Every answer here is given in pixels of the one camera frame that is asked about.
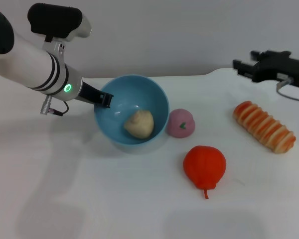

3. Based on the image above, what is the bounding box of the beige egg yolk pastry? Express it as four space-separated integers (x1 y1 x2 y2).
124 109 155 140

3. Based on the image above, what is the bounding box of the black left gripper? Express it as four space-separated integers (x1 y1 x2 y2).
76 82 115 109

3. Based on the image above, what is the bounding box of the pink peach bun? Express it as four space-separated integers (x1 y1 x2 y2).
166 108 196 138

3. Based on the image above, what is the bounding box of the left arm cable silver plug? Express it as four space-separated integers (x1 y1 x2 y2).
40 96 70 117

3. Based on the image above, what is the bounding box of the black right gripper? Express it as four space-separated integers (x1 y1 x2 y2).
232 50 299 88

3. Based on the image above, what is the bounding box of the blue plastic bowl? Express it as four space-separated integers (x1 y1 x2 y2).
93 74 169 145

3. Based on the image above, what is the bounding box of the orange striped long bread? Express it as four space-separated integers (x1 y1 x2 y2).
232 101 296 154

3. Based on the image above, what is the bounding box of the red toy pear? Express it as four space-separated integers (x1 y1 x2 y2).
182 145 227 200

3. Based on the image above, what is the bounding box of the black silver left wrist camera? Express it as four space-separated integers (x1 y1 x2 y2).
27 2 93 42

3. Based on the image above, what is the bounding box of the right arm cable with plug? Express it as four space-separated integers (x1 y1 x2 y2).
276 77 299 104

